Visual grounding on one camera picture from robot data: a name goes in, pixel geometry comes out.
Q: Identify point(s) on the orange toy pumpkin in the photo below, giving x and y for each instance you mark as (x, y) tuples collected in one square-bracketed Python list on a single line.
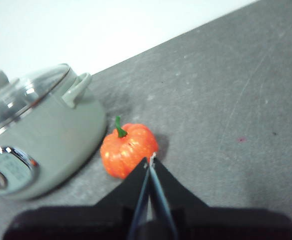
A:
[(128, 152)]

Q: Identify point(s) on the pale green electric pot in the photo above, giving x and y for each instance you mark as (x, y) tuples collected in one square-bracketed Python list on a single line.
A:
[(60, 135)]

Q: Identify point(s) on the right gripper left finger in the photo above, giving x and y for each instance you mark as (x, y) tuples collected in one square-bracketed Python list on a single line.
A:
[(105, 220)]

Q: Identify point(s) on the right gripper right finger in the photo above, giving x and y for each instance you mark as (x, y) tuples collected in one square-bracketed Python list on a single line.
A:
[(211, 222)]

